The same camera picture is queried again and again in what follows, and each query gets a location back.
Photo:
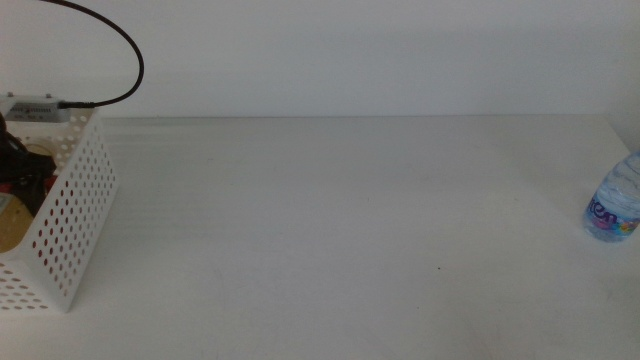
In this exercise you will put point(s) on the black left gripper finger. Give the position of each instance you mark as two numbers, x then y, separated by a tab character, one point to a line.
35	182

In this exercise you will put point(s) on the yellow juice bottle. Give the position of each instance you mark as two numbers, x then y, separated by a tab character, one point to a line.
12	225

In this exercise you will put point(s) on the clear water bottle blue cap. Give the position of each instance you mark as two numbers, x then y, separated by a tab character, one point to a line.
615	200

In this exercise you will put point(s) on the white perforated plastic basket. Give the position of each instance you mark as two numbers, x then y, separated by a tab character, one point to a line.
75	220

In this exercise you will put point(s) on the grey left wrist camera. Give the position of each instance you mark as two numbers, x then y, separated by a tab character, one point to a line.
35	111

